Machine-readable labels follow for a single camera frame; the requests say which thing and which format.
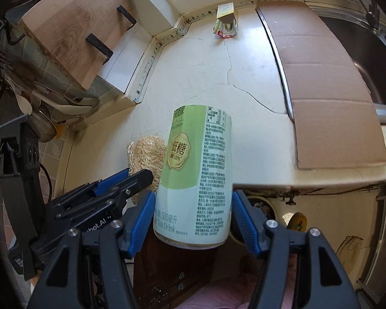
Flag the loofah scrubber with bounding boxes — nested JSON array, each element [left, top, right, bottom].
[[127, 136, 167, 205]]

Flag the black cutting board foot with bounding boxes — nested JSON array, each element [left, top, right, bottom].
[[117, 5, 138, 30], [86, 33, 114, 64]]

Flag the stainless steel sink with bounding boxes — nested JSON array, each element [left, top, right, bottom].
[[305, 2, 386, 123]]

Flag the wooden cutting board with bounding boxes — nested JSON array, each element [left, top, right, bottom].
[[19, 0, 137, 92]]

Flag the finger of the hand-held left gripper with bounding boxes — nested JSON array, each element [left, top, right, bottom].
[[56, 169, 154, 229], [47, 167, 131, 213]]

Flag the metal ladle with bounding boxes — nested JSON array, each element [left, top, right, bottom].
[[32, 106, 57, 143]]

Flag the brown cardboard sheet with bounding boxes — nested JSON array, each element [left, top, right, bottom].
[[256, 1, 386, 170]]

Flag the green and white carton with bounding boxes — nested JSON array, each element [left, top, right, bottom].
[[212, 18, 238, 39]]

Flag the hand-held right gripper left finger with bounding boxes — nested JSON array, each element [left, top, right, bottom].
[[27, 191, 156, 309]]

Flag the yellow round object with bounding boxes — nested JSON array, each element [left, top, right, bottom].
[[288, 212, 309, 232]]

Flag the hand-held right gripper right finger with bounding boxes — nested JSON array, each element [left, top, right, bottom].
[[232, 190, 362, 309]]

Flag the cactus print sealing tape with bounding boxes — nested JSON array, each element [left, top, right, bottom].
[[132, 0, 308, 102]]

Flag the white spatula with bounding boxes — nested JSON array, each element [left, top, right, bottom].
[[32, 82, 100, 116]]

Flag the white rice spoon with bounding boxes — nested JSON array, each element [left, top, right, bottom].
[[6, 77, 33, 115]]

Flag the green label milk tea bottle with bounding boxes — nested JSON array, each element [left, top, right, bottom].
[[153, 105, 234, 250]]

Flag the black cable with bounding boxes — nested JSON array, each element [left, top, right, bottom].
[[39, 164, 53, 202]]

